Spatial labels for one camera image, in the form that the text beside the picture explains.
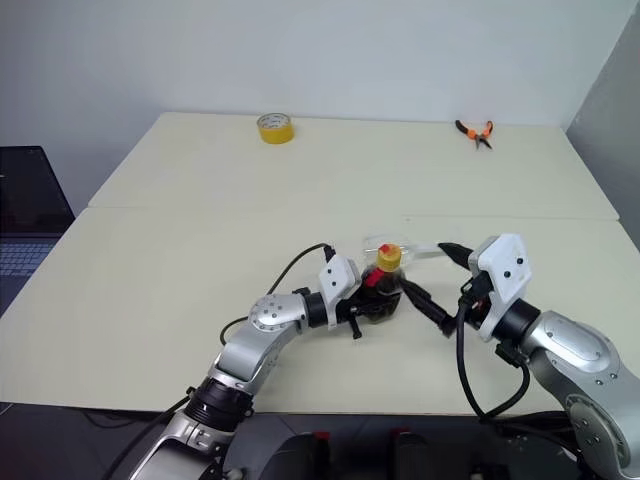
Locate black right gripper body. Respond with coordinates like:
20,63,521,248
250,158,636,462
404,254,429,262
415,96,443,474
454,268,496,330

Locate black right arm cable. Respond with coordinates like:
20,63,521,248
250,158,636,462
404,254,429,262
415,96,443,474
452,292,532,426

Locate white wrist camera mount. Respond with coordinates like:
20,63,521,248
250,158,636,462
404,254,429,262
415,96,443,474
317,254,362,332
467,232,534,342

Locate dark laptop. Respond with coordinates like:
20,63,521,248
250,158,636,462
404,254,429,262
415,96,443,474
0,145,77,321

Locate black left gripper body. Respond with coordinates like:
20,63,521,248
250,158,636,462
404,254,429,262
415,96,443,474
335,292,371,343

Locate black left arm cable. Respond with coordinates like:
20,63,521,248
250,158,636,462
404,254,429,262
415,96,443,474
218,242,336,349

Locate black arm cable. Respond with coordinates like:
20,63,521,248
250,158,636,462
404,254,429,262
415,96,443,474
218,242,336,349
452,292,532,426

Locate dark bottle with yellow cap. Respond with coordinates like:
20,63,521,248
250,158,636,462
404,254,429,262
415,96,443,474
360,243,404,322

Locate black cable under table edge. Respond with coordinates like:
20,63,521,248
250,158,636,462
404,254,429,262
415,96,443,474
82,387,199,480

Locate yellow tape roll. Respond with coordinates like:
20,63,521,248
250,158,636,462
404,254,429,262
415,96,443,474
256,112,296,147

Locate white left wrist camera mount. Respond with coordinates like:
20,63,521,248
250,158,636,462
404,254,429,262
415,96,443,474
317,254,362,332

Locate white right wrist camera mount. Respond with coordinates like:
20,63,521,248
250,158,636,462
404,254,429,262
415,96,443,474
467,232,534,342

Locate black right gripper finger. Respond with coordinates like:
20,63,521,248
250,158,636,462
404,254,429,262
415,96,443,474
401,279,460,339
437,241,474,270

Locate dark rounded shape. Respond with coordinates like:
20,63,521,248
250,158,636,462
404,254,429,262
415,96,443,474
388,427,454,480
277,429,354,480

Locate orange and black pliers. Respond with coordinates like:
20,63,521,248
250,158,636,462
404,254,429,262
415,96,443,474
454,118,496,152

